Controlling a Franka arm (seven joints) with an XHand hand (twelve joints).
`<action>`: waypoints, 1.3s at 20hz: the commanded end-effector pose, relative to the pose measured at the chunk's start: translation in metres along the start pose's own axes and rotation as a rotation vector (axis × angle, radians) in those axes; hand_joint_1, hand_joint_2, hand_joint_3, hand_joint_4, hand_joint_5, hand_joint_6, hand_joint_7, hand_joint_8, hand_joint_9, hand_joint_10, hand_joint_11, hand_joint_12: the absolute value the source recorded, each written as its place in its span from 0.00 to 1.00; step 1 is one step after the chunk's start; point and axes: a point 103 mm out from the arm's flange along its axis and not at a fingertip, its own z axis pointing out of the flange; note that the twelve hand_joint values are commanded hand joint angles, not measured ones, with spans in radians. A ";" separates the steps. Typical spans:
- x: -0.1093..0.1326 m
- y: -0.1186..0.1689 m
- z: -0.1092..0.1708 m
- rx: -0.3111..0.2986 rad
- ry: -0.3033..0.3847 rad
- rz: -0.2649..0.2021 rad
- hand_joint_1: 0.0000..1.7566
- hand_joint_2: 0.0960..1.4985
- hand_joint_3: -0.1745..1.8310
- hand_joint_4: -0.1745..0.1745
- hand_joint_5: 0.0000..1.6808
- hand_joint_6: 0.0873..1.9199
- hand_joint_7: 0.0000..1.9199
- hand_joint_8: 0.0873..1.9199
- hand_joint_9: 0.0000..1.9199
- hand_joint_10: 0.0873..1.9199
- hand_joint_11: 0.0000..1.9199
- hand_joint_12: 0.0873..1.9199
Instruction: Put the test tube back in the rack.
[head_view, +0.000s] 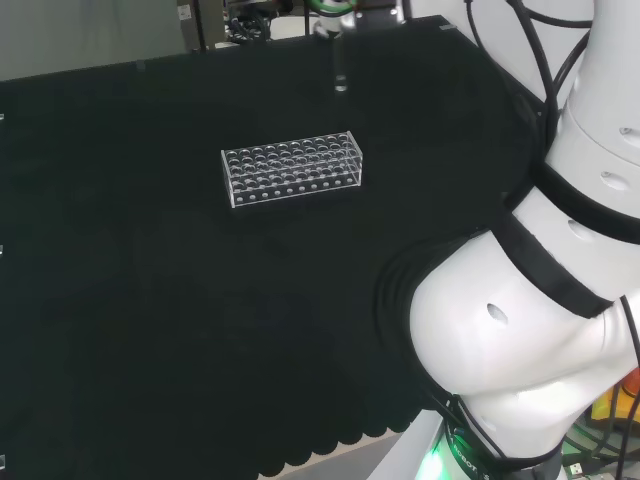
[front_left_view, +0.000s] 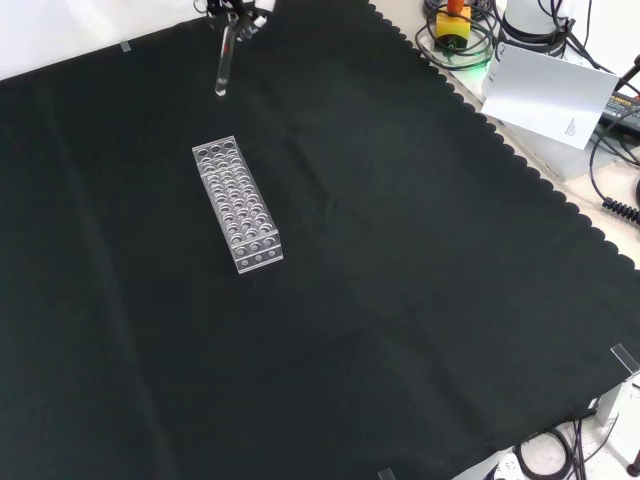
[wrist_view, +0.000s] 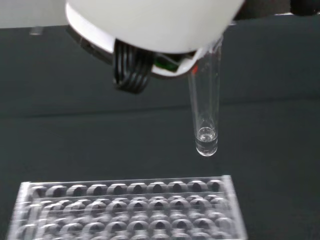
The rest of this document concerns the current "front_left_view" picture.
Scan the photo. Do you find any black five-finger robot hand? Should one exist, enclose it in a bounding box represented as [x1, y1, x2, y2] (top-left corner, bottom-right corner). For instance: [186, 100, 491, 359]
[193, 0, 275, 44]

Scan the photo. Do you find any clear glass test tube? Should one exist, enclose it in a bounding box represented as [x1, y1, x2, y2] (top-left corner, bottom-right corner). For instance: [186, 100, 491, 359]
[214, 12, 239, 97]

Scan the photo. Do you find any clear acrylic test tube rack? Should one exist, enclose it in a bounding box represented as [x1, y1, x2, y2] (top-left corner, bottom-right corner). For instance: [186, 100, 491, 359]
[191, 134, 285, 275]

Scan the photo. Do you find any yellow stop button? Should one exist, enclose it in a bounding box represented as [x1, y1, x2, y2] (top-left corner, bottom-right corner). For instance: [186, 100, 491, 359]
[433, 0, 474, 51]

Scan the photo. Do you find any black scalloped bench cloth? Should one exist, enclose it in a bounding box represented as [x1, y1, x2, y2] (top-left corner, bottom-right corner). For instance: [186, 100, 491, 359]
[0, 0, 640, 480]

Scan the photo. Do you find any black power adapter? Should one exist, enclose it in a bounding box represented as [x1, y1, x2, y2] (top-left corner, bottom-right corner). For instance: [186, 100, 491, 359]
[599, 92, 640, 132]

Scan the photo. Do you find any black cable bundle by button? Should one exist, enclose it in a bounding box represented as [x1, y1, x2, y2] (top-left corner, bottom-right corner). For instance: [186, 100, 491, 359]
[413, 0, 496, 71]

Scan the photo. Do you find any black coiled cable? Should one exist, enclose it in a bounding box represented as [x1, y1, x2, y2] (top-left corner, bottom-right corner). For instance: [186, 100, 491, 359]
[588, 127, 640, 224]

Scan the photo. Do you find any black floor cable bundle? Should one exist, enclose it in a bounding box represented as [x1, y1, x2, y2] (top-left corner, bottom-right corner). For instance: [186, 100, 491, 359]
[517, 419, 601, 480]

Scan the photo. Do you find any white metal bracket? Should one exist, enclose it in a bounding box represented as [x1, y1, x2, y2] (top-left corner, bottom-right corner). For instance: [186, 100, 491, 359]
[594, 372, 640, 471]

